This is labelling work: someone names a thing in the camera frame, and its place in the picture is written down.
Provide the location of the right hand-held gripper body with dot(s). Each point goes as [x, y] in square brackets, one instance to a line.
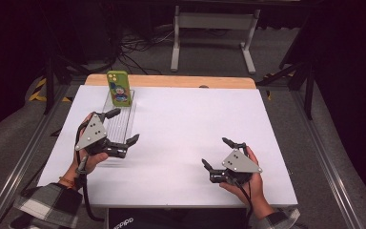
[239, 162]

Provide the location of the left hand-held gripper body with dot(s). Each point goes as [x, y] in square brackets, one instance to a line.
[92, 133]

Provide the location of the clear plastic storage tray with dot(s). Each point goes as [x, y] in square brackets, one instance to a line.
[120, 127]

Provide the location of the green cartoon phone case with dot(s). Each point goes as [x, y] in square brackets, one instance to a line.
[119, 89]

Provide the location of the person's left hand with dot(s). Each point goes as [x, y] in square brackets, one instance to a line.
[91, 161]

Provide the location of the person's right hand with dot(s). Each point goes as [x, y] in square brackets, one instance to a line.
[254, 188]

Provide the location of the white table cover board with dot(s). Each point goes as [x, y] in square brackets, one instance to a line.
[178, 127]

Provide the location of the person's black printed clothing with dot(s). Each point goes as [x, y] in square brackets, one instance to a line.
[178, 219]

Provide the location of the black tripod stand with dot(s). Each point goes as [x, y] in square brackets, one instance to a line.
[308, 89]
[49, 82]

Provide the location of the yellow black floor tape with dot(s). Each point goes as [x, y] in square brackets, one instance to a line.
[35, 93]

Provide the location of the wooden table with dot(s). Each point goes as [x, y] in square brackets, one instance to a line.
[178, 81]

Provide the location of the aluminium floor rail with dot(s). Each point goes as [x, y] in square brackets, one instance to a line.
[327, 159]
[19, 165]

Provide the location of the white metal stand frame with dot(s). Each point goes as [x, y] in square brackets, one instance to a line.
[216, 21]

